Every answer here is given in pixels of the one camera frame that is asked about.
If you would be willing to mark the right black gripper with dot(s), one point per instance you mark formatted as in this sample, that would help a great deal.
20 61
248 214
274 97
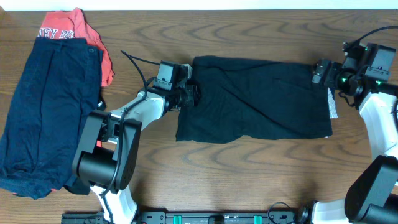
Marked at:
321 72

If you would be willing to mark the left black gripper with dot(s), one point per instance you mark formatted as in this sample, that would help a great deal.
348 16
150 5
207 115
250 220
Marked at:
191 94

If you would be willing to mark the black shorts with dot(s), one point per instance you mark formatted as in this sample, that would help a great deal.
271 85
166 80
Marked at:
257 98

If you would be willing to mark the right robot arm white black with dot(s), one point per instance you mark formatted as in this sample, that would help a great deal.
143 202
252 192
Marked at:
363 75

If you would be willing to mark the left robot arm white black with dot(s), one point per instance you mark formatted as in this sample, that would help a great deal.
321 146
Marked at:
107 151

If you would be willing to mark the navy blue shorts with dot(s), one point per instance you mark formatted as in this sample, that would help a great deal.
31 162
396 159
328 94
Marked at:
27 169

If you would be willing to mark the red printed t-shirt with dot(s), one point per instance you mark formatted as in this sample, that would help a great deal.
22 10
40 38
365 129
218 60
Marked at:
74 28

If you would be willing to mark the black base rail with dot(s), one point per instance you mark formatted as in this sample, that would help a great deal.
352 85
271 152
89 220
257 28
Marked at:
278 216

